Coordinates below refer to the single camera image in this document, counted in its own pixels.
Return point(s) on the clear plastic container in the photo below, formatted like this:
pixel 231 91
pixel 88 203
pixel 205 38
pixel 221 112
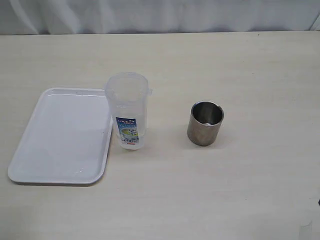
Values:
pixel 127 95

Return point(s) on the stainless steel cup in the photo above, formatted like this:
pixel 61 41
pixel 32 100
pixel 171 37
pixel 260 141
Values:
pixel 204 124

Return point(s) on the white plastic tray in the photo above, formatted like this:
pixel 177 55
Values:
pixel 66 140

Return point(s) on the white curtain backdrop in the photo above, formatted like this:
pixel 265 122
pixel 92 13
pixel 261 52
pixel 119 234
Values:
pixel 41 17

